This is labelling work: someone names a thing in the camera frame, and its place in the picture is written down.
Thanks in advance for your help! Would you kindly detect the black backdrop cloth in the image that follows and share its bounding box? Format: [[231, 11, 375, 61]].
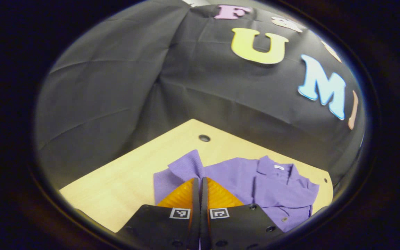
[[35, 0, 366, 190]]

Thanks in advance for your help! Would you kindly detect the purple button shirt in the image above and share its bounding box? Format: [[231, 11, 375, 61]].
[[153, 149, 320, 233]]

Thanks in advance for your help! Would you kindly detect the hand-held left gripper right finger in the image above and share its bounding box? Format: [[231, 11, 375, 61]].
[[200, 177, 284, 250]]

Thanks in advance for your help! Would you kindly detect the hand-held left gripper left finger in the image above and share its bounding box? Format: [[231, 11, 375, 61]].
[[117, 177, 201, 250]]

